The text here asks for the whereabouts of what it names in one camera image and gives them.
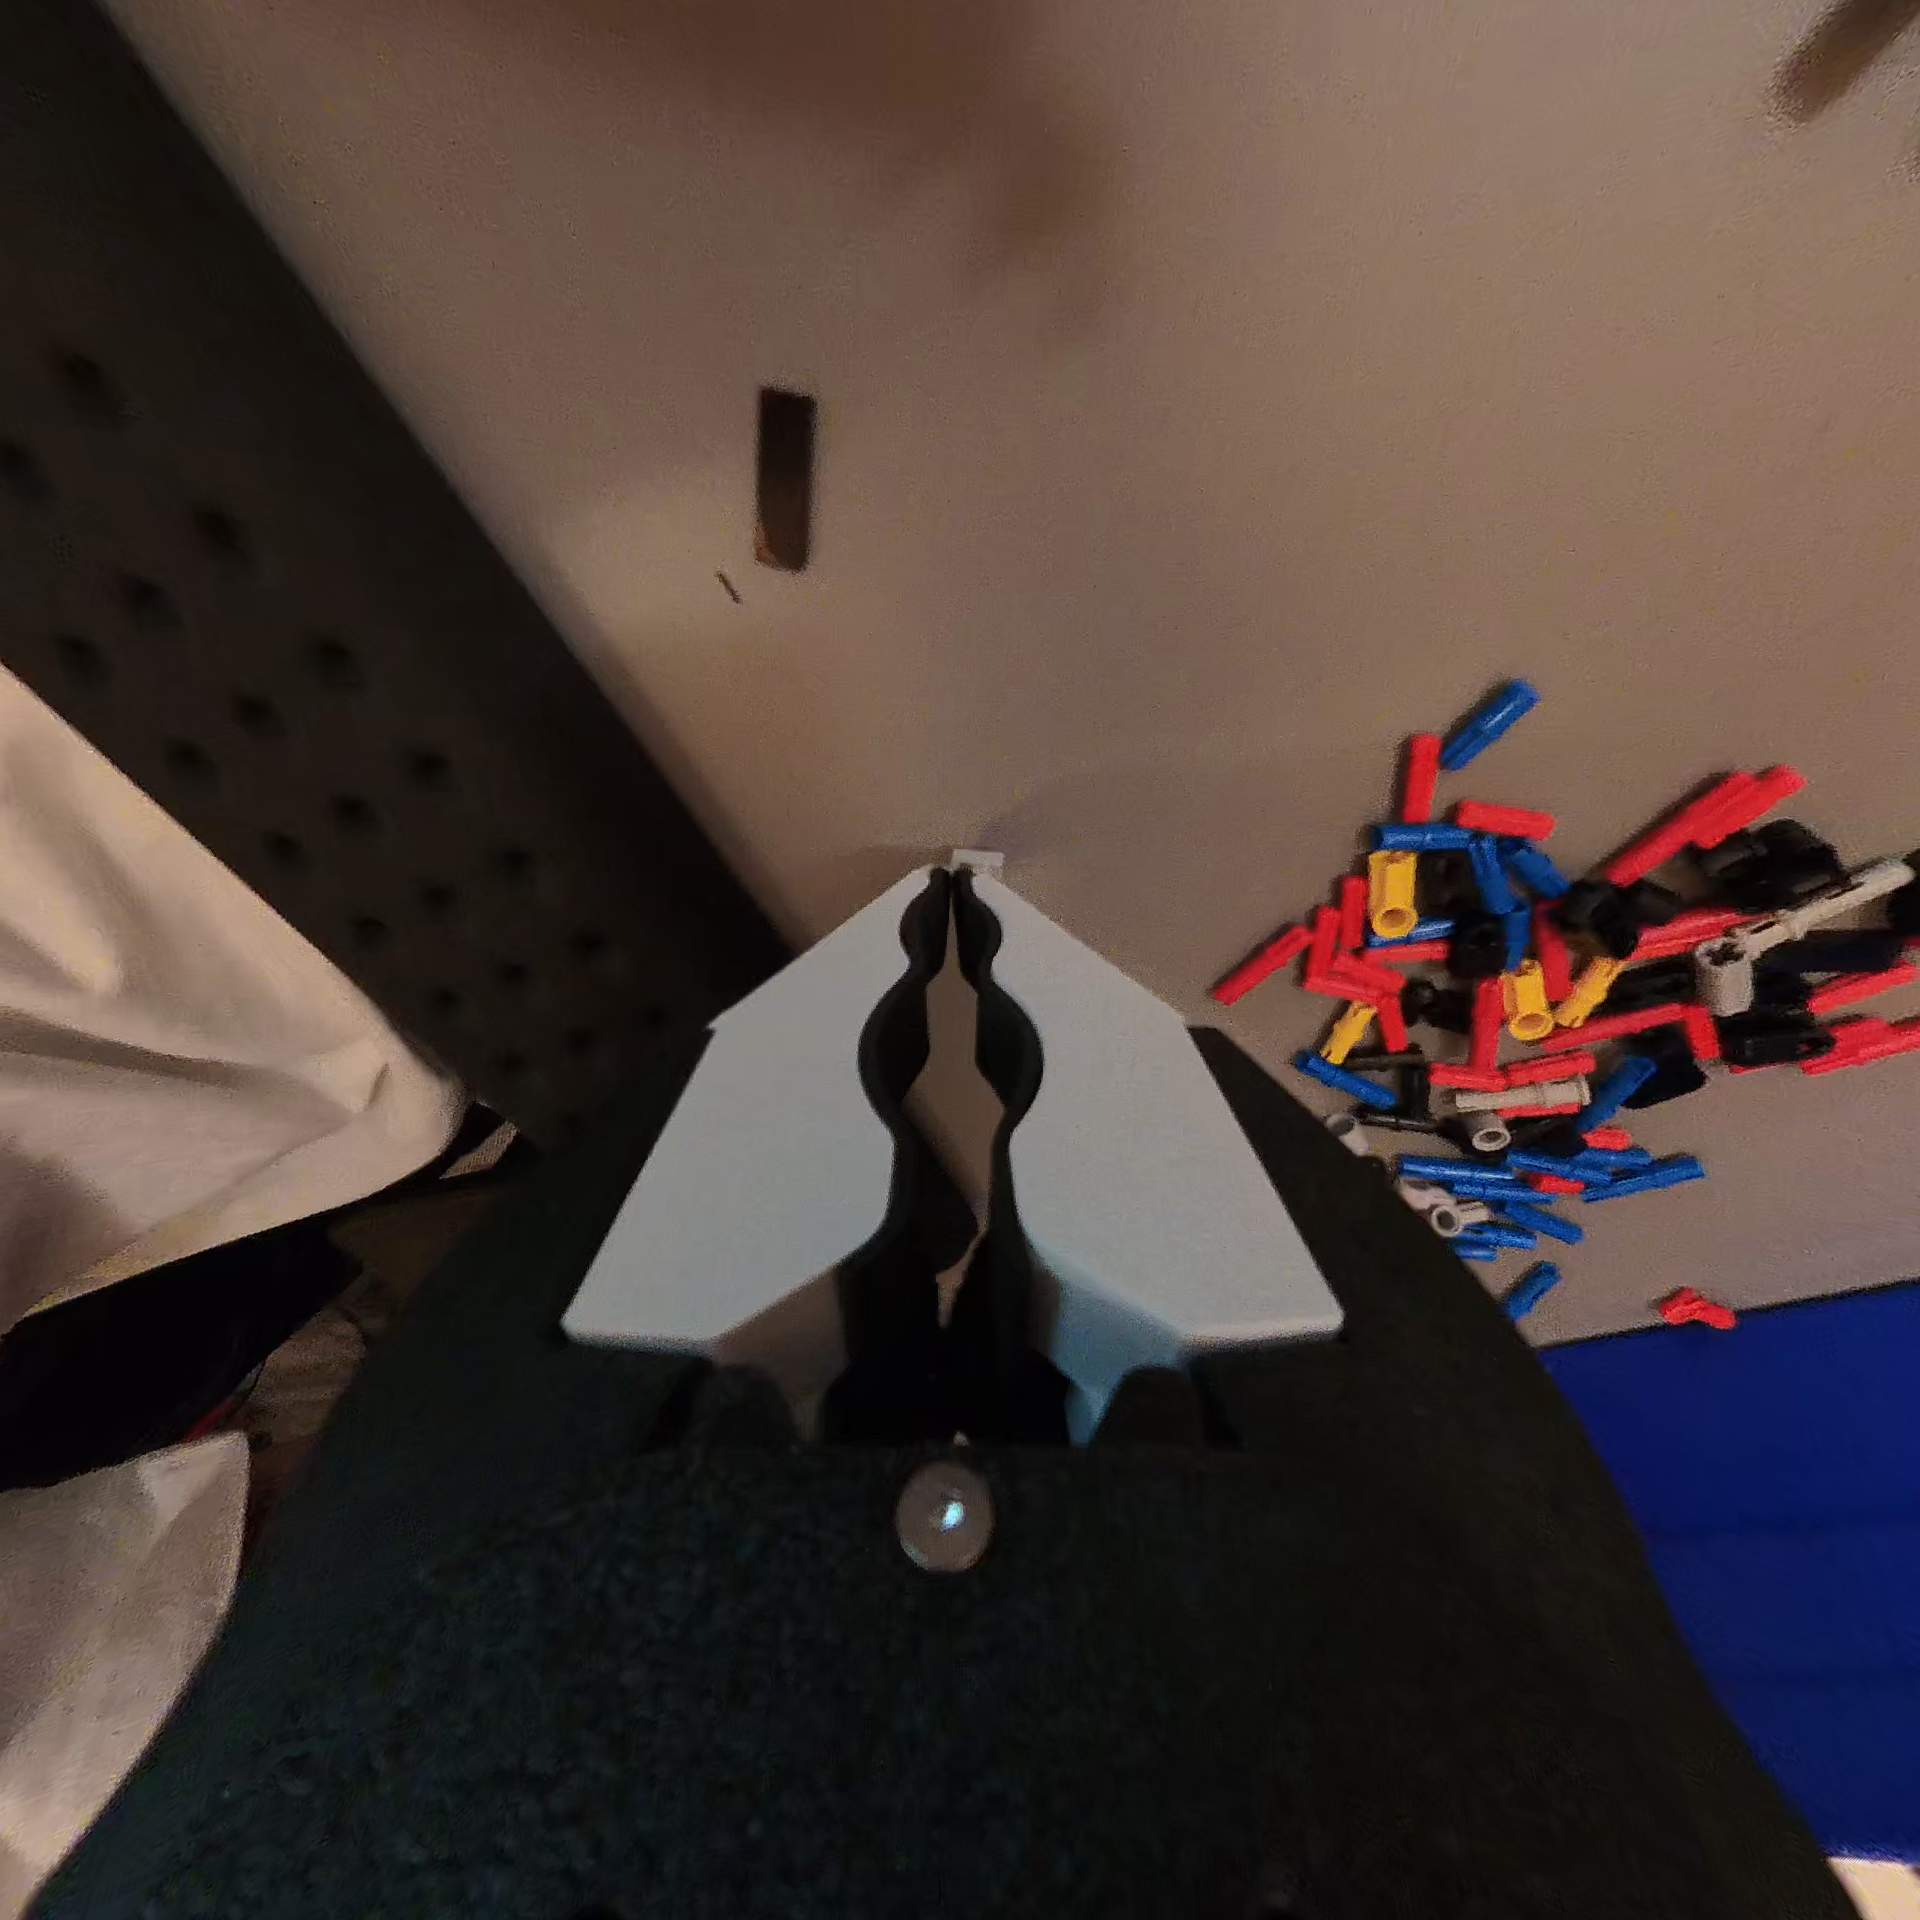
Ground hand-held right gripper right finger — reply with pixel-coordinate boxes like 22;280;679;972
958;865;1347;1432

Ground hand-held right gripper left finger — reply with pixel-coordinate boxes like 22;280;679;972
563;866;951;1401

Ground pile of lego pins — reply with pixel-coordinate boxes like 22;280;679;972
1211;680;1920;1321

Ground black flat lego tile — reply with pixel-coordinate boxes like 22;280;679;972
755;386;818;576

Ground blue plastic bin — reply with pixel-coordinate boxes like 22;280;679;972
1536;1283;1920;1863

